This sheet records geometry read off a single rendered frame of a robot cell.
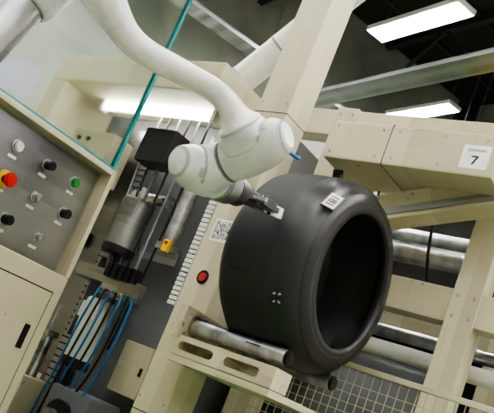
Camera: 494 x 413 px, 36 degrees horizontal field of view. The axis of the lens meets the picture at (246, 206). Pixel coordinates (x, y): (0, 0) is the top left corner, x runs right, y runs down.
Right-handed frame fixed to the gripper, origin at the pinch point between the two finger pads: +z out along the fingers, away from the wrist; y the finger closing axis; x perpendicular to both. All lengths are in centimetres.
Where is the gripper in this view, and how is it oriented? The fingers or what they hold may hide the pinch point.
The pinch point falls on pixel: (274, 211)
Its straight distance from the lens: 202.2
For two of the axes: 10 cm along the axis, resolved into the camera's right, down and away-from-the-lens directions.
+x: -2.9, 9.5, -1.4
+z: 5.5, 2.8, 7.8
